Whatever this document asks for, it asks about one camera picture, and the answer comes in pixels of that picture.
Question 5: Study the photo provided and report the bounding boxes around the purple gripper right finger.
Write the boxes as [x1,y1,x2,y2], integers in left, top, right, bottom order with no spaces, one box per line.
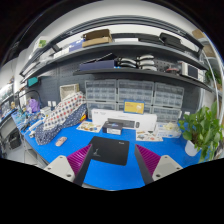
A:
[134,145,182,185]

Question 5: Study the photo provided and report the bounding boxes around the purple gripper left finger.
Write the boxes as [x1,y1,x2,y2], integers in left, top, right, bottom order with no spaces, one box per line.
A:
[44,144,93,186]

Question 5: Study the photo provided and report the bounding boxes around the pink computer mouse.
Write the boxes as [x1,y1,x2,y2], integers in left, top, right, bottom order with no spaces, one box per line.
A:
[55,137,67,147]

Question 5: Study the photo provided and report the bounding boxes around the black mouse pad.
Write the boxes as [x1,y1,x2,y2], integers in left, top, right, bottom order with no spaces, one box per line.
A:
[90,136,129,166]

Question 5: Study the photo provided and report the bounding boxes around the colourful picture card right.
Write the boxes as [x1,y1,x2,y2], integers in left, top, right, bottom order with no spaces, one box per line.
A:
[136,131,162,142]

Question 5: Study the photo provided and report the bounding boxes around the colourful picture card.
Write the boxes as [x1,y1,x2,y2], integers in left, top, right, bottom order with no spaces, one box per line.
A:
[136,131,162,142]
[77,121,102,133]

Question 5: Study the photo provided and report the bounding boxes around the clear plastic package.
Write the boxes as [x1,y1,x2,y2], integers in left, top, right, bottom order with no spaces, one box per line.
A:
[156,122,182,138]

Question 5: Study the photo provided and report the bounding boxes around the colourful picture card left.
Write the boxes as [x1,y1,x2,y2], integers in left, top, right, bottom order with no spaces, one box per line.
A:
[77,121,102,133]

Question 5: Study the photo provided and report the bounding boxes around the white keyboard box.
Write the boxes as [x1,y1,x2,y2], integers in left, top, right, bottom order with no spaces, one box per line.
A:
[91,109,157,131]

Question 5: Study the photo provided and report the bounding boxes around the small black box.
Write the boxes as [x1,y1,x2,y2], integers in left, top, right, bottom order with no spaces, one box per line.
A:
[102,121,123,135]

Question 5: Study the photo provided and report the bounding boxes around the patterned fabric cloth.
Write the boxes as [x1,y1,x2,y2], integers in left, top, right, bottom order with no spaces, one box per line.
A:
[35,91,87,145]

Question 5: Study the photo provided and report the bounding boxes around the green potted plant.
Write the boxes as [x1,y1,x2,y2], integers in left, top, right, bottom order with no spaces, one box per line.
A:
[178,102,224,162]

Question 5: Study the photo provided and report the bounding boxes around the yellow card box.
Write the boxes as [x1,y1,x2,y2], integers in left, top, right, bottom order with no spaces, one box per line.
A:
[124,101,144,114]

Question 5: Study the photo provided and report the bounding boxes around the grey drawer organizer cabinets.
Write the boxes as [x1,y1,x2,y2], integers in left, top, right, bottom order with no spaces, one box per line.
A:
[85,79,184,122]

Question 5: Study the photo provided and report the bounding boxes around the white woven basket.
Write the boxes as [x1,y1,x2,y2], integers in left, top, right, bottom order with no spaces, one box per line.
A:
[60,84,79,100]

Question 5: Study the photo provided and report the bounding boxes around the white electronic instrument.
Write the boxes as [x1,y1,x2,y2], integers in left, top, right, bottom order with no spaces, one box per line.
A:
[180,62,204,82]

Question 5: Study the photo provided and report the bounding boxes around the dark blue flat box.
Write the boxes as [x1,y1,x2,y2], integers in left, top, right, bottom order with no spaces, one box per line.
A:
[79,60,115,71]

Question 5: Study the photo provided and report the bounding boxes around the cardboard box on shelf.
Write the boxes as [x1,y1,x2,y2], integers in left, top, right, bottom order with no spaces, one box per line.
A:
[82,29,112,47]

